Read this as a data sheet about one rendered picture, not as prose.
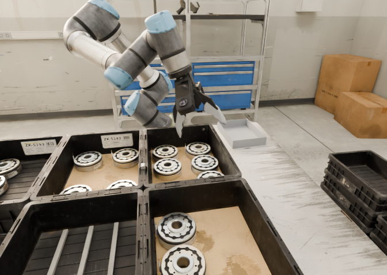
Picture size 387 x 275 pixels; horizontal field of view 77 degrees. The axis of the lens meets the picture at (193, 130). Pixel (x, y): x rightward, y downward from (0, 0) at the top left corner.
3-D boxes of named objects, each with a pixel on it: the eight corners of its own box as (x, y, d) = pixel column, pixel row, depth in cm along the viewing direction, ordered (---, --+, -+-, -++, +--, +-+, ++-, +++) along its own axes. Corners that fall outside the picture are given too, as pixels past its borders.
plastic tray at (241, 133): (217, 128, 158) (217, 121, 156) (246, 125, 162) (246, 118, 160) (232, 148, 134) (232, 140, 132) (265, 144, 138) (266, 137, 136)
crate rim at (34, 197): (69, 139, 101) (68, 134, 100) (143, 133, 106) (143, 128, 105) (29, 208, 65) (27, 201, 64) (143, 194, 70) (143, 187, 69)
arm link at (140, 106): (138, 123, 131) (118, 106, 126) (155, 105, 134) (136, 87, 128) (143, 126, 121) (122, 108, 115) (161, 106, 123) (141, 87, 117)
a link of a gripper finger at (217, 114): (231, 110, 77) (207, 94, 75) (231, 118, 71) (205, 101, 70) (226, 118, 78) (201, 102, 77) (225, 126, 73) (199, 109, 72)
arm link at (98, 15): (148, 103, 134) (66, 16, 97) (166, 84, 136) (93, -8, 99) (160, 110, 125) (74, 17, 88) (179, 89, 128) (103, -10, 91)
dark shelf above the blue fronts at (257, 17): (152, 20, 282) (152, 14, 279) (251, 19, 298) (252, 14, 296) (152, 21, 242) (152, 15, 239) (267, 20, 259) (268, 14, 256)
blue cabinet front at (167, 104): (122, 114, 279) (116, 65, 255) (185, 111, 289) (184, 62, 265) (122, 115, 276) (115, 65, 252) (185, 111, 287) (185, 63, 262)
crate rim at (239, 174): (143, 133, 106) (143, 128, 105) (211, 128, 111) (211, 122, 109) (144, 194, 70) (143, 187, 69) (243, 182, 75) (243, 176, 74)
